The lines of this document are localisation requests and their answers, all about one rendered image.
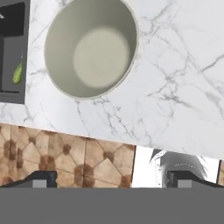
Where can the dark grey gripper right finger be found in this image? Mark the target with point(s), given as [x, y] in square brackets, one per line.
[186, 178]

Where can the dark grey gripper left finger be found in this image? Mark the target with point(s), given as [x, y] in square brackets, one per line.
[43, 178]

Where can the pale grey bowl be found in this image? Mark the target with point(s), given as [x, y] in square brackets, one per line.
[93, 49]

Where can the green leaf vegetable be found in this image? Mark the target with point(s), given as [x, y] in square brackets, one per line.
[17, 73]

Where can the white and chrome appliance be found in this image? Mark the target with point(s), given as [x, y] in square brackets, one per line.
[175, 163]

